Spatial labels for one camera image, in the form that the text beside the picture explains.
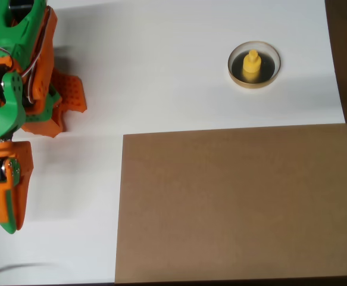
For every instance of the small yellow plastic knob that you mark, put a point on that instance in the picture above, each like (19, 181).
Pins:
(251, 65)

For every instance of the orange perforated arm base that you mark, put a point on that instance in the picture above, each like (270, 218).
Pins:
(72, 95)

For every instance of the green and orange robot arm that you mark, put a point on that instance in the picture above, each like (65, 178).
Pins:
(0, 113)

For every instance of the round black dish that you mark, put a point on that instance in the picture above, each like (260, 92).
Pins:
(268, 74)

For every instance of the brown rectangular board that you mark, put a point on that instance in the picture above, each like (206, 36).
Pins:
(235, 205)

